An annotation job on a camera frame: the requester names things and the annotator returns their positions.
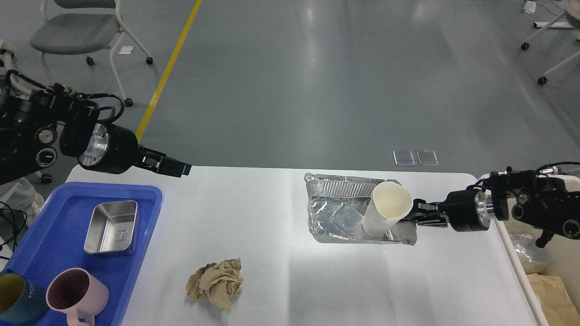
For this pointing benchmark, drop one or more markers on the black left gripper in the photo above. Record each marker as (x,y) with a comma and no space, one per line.
(114,149)

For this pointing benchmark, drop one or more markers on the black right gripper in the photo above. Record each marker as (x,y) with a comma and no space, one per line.
(464,210)

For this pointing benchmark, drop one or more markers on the white paper cup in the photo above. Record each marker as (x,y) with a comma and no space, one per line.
(389,203)

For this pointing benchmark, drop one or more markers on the stainless steel rectangular tray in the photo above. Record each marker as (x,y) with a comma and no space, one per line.
(113,229)

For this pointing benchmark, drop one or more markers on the aluminium foil container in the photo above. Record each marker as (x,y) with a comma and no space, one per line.
(336,208)

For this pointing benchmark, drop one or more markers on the brown paper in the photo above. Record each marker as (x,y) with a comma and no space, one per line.
(555,302)
(219,282)

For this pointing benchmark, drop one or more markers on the pink mug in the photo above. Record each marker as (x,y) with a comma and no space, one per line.
(79,295)

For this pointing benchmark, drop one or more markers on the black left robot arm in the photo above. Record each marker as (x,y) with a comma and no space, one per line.
(39,122)

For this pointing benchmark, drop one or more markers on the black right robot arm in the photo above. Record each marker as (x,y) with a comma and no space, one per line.
(539,198)

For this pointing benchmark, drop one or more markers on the clear floor plate right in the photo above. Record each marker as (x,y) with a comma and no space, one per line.
(427,157)

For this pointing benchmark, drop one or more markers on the clear floor plate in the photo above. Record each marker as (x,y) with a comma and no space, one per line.
(427,157)
(403,158)

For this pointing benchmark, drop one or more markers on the clear floor plate left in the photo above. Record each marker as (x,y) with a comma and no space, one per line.
(403,158)

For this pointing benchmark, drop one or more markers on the blue plastic tray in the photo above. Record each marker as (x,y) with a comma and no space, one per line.
(55,240)

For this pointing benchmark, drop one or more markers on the person in white clothes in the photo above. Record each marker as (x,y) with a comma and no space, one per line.
(20,194)

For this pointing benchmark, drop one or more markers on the brown paper in bin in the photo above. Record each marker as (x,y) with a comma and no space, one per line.
(555,302)

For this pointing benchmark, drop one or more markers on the grey office chair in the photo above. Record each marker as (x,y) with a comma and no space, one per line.
(85,33)

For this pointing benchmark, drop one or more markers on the blue yellow mug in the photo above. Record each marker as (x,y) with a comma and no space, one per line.
(21,300)

